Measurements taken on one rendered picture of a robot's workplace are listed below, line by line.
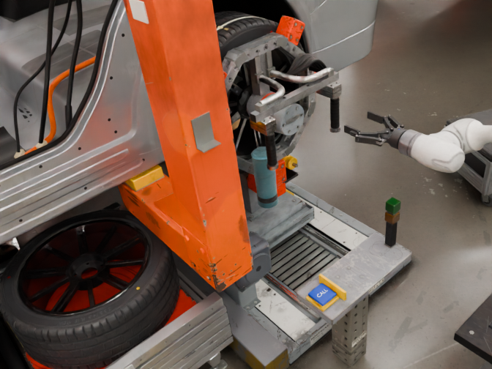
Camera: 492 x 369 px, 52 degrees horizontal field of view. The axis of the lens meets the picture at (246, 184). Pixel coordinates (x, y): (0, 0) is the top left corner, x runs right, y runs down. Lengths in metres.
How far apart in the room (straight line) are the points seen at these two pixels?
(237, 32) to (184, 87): 0.70
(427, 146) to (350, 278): 0.53
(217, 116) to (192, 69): 0.16
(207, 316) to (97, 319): 0.39
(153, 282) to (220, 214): 0.45
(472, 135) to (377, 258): 0.54
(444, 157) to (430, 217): 1.11
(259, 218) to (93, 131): 0.98
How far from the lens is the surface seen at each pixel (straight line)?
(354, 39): 2.59
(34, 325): 1.92
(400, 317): 2.33
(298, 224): 2.55
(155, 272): 1.90
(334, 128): 2.04
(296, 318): 2.21
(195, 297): 2.09
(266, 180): 2.01
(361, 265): 1.90
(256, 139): 2.21
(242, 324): 2.15
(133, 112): 1.89
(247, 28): 1.98
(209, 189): 1.48
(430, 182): 3.05
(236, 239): 1.66
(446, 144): 1.75
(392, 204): 1.83
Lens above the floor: 1.82
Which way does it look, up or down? 36 degrees down
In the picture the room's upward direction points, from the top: 8 degrees counter-clockwise
